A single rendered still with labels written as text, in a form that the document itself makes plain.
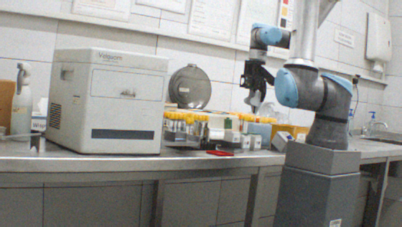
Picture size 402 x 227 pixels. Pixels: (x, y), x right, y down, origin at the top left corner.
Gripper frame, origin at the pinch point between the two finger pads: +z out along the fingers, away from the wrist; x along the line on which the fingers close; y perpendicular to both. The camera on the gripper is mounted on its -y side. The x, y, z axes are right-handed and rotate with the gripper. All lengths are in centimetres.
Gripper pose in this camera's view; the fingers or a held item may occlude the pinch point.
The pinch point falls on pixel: (255, 110)
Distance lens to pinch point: 196.4
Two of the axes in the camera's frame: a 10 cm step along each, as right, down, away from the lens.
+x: 5.5, 1.0, -8.3
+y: -8.3, -0.6, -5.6
